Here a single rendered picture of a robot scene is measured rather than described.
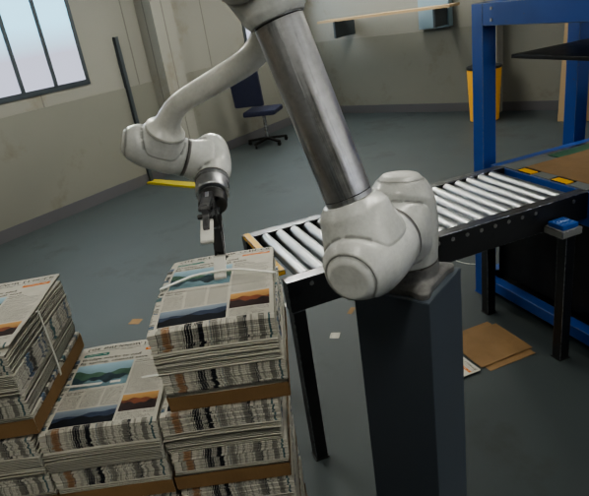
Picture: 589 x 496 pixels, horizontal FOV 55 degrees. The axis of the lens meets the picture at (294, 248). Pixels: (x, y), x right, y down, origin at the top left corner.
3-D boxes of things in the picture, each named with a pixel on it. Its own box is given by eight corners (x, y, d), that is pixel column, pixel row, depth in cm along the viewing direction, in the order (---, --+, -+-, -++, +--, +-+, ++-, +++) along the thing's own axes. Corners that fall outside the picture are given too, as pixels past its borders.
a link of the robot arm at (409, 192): (447, 247, 141) (444, 161, 132) (425, 279, 127) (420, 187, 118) (386, 242, 149) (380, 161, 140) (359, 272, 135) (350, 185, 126)
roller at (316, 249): (347, 261, 203) (346, 274, 204) (298, 223, 244) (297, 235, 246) (334, 263, 201) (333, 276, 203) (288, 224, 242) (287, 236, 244)
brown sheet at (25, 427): (39, 433, 131) (33, 418, 129) (-83, 453, 131) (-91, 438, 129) (85, 344, 166) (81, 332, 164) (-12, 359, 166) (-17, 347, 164)
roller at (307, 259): (330, 266, 201) (330, 279, 203) (284, 227, 242) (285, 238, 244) (317, 268, 199) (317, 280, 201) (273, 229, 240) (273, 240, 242)
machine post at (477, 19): (484, 296, 320) (482, 3, 259) (474, 290, 328) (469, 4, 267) (496, 291, 322) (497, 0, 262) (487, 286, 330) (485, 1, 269)
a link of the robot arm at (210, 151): (224, 198, 154) (177, 186, 149) (223, 159, 164) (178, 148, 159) (237, 170, 147) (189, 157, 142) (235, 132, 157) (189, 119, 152)
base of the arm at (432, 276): (462, 261, 145) (461, 241, 143) (426, 301, 129) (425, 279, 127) (397, 252, 155) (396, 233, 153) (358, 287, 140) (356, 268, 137)
